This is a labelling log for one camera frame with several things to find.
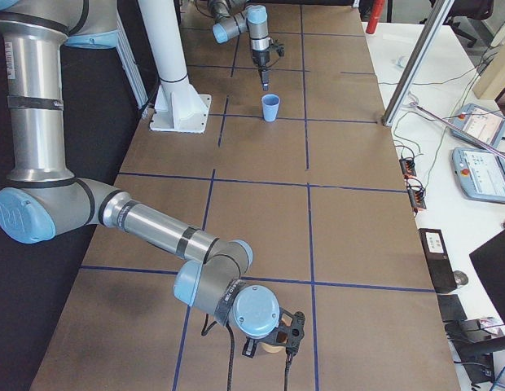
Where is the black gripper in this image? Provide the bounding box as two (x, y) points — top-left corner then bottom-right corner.
(251, 38), (285, 90)
(241, 309), (305, 358)

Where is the blue ribbed plastic cup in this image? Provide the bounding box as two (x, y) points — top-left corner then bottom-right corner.
(261, 94), (280, 122)

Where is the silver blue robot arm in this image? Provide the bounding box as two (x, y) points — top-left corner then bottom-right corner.
(0, 1), (305, 358)
(207, 1), (285, 91)

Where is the brown wooden chopstick holder cup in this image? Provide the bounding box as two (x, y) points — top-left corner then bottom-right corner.
(261, 342), (285, 354)

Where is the red fire extinguisher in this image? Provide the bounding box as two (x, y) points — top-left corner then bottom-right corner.
(365, 0), (386, 34)

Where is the black power adapter box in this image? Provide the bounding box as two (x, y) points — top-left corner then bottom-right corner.
(418, 228), (457, 294)

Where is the orange black relay board far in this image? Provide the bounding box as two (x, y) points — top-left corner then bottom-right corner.
(399, 157), (416, 178)

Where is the orange black relay board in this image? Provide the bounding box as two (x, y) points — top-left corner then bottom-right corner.
(399, 157), (416, 178)
(406, 181), (427, 213)

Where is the orange black relay board near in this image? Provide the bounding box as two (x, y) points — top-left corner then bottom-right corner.
(406, 181), (427, 213)

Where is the black monitor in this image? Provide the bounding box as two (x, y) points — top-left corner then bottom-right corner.
(469, 230), (505, 323)

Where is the grabber reaching tool stick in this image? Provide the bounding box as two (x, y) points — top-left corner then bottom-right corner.
(411, 103), (505, 160)

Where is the far teach pendant tablet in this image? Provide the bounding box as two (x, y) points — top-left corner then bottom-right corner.
(449, 103), (505, 147)

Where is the teach pendant tablet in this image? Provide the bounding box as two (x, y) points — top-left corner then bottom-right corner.
(449, 103), (505, 147)
(451, 147), (505, 204)

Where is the near teach pendant tablet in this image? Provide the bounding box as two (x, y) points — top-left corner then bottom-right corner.
(451, 147), (505, 204)

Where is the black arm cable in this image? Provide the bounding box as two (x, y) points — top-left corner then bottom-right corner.
(200, 313), (296, 391)

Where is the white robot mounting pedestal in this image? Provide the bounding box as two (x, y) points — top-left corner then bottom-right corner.
(138, 0), (212, 134)

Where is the aluminium frame post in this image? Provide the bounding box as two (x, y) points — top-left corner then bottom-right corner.
(382, 0), (455, 127)

